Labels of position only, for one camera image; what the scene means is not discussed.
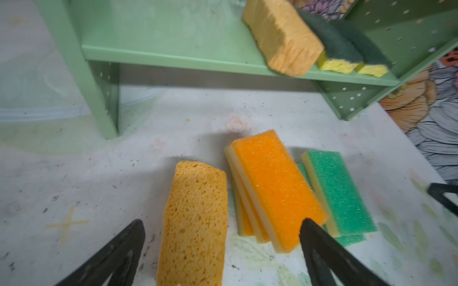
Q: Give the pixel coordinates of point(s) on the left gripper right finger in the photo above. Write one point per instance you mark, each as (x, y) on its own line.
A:
(325, 258)

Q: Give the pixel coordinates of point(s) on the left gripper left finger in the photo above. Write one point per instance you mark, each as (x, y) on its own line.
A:
(115, 263)

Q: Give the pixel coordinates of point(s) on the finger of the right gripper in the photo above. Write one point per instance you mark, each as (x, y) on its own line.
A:
(438, 192)

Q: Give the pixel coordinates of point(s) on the light green scrub sponge top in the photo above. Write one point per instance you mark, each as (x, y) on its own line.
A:
(338, 194)

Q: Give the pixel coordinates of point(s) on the light green scrub sponge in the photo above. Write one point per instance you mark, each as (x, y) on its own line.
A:
(338, 194)
(345, 241)

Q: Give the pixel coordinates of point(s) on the yellow cellulose sponge back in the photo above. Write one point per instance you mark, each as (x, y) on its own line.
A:
(194, 228)

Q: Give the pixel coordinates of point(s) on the yellow cellulose sponge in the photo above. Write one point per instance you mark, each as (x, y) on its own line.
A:
(194, 228)
(289, 46)

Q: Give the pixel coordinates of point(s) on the dark green scrub sponge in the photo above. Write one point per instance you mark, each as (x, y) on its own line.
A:
(375, 63)
(339, 54)

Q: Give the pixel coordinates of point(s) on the yellow cellulose sponge front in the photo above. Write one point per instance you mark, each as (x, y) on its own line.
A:
(289, 46)

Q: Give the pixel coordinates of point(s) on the light green wooden shelf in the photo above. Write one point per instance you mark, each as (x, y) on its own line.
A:
(95, 37)

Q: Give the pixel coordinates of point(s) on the light green scrub sponge bottom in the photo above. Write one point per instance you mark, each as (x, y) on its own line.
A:
(345, 241)

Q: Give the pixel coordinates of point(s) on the orange scrub sponge top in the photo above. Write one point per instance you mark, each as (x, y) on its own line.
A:
(279, 192)

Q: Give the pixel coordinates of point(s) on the orange scrub sponge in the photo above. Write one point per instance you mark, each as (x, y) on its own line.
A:
(244, 225)
(279, 192)

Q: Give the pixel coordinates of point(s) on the orange scrub sponge bottom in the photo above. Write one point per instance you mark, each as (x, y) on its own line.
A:
(244, 225)

